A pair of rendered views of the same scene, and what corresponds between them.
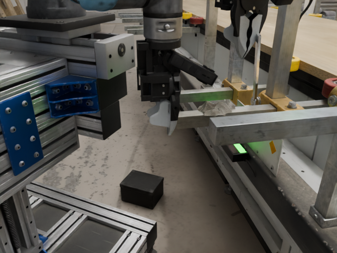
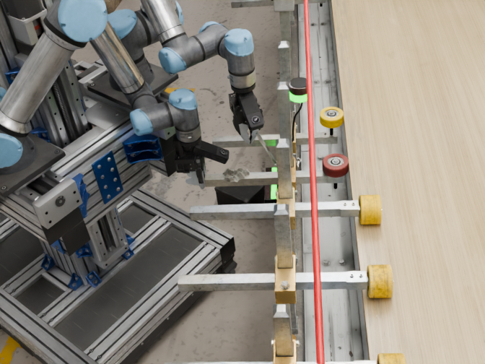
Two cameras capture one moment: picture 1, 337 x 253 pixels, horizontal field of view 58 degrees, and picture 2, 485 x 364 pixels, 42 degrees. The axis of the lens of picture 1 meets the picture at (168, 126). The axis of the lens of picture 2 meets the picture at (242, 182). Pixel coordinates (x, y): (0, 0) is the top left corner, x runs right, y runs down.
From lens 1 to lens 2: 1.46 m
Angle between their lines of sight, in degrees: 22
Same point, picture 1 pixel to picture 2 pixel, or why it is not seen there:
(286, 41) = (283, 133)
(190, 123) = (215, 183)
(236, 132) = (200, 215)
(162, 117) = (193, 180)
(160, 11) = (181, 128)
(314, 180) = (333, 226)
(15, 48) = (102, 100)
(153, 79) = (182, 161)
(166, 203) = not seen: hidden behind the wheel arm
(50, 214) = (139, 216)
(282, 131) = (224, 216)
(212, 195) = not seen: hidden behind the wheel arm
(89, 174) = not seen: hidden behind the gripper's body
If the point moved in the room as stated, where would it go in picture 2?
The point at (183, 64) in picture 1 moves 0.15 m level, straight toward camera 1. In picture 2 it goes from (201, 152) to (183, 185)
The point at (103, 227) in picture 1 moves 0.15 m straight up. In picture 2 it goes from (184, 235) to (178, 211)
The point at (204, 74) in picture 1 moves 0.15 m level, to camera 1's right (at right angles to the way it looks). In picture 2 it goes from (217, 157) to (265, 162)
